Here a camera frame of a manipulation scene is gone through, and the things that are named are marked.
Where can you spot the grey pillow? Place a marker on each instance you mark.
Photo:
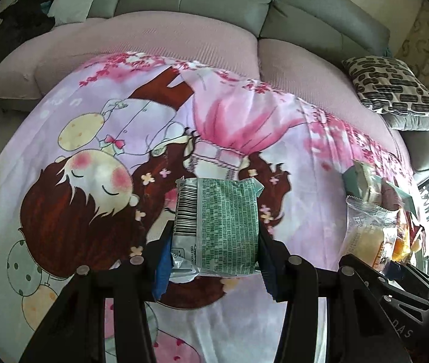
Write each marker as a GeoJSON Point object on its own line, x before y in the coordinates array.
{"type": "Point", "coordinates": [411, 123]}

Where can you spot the teal cardboard box tray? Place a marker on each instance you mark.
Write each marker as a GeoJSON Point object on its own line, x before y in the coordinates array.
{"type": "Point", "coordinates": [351, 177]}

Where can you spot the printed cartoon blanket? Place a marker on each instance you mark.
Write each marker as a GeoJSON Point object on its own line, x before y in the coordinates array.
{"type": "Point", "coordinates": [86, 121]}

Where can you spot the yellow snack packet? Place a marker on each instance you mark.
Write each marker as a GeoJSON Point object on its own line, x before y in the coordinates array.
{"type": "Point", "coordinates": [403, 245]}

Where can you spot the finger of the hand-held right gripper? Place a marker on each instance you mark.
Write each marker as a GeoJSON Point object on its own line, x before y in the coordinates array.
{"type": "Point", "coordinates": [407, 295]}
{"type": "Point", "coordinates": [394, 271]}

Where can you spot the patterned beige curtain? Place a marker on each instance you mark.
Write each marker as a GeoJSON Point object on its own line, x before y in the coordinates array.
{"type": "Point", "coordinates": [426, 37]}

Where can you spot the clear bun packet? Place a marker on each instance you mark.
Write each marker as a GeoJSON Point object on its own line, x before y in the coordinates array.
{"type": "Point", "coordinates": [369, 230]}

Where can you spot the green-edged silver snack packet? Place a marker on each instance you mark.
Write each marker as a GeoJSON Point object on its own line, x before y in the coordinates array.
{"type": "Point", "coordinates": [218, 227]}

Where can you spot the black and white patterned pillow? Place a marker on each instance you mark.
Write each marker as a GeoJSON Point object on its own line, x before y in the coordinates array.
{"type": "Point", "coordinates": [392, 83]}

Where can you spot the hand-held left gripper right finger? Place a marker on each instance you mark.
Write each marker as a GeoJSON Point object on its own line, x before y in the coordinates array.
{"type": "Point", "coordinates": [271, 272]}

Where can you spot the dark cloth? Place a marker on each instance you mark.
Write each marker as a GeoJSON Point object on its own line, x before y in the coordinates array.
{"type": "Point", "coordinates": [14, 26]}

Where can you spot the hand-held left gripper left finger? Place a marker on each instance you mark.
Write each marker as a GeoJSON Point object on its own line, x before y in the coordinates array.
{"type": "Point", "coordinates": [161, 272]}

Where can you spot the pink sofa cover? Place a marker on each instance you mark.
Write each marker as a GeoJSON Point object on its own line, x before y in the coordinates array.
{"type": "Point", "coordinates": [142, 30]}

